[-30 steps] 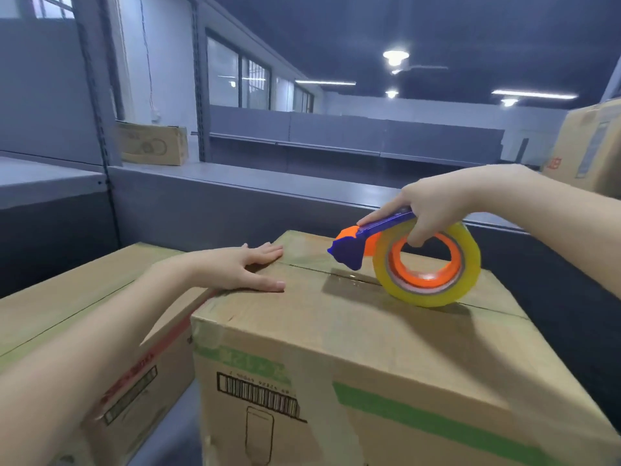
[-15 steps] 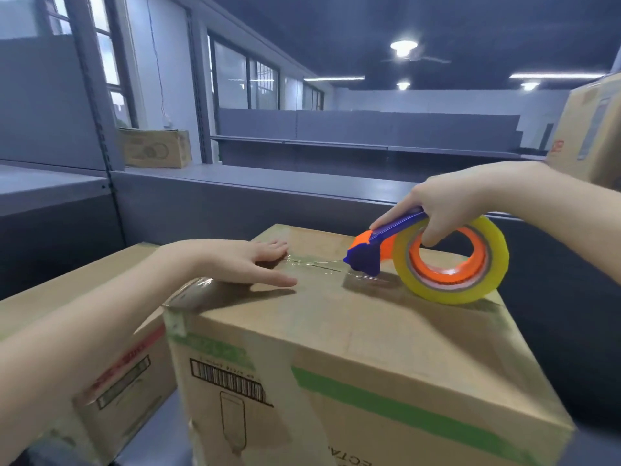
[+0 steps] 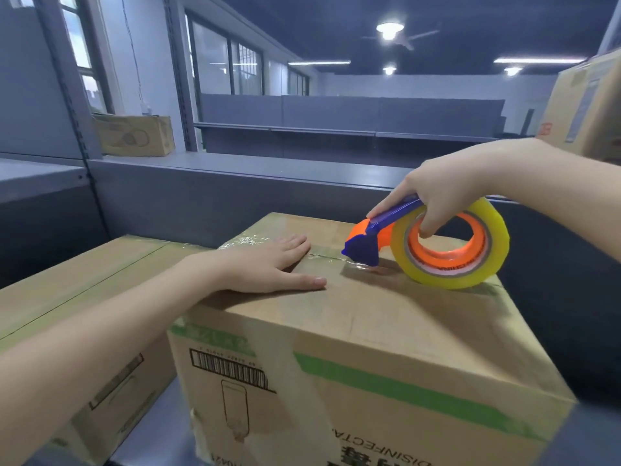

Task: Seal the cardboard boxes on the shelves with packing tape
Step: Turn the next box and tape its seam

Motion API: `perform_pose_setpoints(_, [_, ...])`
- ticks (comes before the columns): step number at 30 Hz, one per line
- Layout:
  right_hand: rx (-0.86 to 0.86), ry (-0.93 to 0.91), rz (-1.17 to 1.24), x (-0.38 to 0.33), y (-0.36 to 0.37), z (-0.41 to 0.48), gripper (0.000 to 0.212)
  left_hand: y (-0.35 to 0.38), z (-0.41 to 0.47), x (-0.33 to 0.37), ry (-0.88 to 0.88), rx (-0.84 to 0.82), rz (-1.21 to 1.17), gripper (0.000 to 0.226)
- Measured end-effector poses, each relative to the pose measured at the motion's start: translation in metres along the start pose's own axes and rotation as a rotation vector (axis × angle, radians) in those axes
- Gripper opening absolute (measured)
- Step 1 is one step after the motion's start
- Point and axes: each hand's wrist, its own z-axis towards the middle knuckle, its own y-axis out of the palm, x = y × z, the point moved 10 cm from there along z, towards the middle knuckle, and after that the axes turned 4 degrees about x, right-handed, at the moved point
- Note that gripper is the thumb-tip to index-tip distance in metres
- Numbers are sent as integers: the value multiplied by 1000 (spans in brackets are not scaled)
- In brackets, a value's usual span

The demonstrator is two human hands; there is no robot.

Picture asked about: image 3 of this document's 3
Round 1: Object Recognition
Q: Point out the person's left hand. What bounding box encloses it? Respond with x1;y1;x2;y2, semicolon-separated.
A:
212;234;327;294

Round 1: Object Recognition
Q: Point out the person's right hand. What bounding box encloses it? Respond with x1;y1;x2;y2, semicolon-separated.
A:
366;140;510;239

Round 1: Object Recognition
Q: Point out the blue and orange tape dispenser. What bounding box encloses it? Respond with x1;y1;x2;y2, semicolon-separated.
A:
342;194;491;278

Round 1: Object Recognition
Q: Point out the clear yellowish packing tape roll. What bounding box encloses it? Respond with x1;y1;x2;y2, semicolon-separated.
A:
390;197;510;291

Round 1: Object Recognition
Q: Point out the green striped cardboard box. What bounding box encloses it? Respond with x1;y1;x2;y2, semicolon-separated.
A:
167;212;579;466

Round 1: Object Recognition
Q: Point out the person's left forearm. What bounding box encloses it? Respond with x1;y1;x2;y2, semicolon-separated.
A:
0;251;229;456

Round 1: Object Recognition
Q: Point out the person's right forearm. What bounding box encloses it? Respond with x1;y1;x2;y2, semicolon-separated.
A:
502;138;621;263

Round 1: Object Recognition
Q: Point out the long grey shelf unit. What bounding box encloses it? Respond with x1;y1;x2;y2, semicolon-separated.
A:
193;94;507;169

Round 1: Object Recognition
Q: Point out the small dark framed window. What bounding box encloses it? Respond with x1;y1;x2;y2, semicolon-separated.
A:
287;68;311;97

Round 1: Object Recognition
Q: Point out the small cardboard box with drawing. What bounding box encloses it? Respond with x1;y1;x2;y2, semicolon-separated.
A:
92;114;176;158

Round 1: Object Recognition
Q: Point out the ceiling fan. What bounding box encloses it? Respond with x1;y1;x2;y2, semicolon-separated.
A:
361;25;443;52

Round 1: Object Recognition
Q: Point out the large dark framed window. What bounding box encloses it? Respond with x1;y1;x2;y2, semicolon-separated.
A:
184;11;266;123

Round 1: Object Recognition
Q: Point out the cardboard box with white label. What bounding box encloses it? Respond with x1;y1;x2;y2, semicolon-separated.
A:
536;47;621;164

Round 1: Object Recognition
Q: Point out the plain taped cardboard box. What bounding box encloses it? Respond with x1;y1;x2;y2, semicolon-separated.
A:
0;235;215;466

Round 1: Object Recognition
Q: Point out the narrow window with grille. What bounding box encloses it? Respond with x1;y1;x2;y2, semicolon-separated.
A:
56;0;115;115

